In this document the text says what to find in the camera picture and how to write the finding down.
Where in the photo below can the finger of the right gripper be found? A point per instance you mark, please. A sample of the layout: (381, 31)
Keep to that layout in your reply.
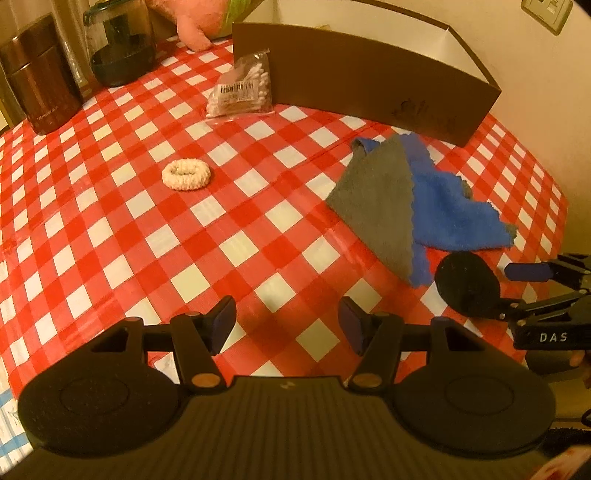
(512, 310)
(569, 270)

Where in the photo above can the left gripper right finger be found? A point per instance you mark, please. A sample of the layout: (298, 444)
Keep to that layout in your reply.
(377, 339)

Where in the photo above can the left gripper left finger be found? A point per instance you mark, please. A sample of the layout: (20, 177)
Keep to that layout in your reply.
(196, 339)

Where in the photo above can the black round pad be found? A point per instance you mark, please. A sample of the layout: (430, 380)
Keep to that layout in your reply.
(468, 285)

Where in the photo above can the blue grey microfiber cloth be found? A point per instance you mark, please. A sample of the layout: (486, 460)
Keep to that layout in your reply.
(394, 198)

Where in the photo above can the cream scrunchie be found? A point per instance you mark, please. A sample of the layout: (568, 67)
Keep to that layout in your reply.
(186, 174)

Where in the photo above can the cotton swab bag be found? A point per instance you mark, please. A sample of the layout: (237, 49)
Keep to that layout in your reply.
(245, 89)

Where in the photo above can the person's right hand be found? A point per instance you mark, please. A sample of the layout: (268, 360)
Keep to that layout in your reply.
(577, 358)

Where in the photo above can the red white checkered tablecloth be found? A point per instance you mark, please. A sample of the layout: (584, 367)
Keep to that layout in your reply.
(90, 234)

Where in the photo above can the blue white patterned cloth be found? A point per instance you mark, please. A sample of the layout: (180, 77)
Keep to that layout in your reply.
(14, 445)

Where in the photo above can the brown cardboard box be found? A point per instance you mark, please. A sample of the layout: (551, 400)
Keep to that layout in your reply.
(370, 60)

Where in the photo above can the glass jar dark lid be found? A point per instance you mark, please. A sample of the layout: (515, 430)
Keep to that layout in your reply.
(119, 41)

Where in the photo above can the pink starfish plush toy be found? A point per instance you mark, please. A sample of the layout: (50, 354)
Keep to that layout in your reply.
(199, 22)

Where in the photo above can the brown wooden canister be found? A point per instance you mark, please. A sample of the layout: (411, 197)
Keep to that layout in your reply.
(40, 77)

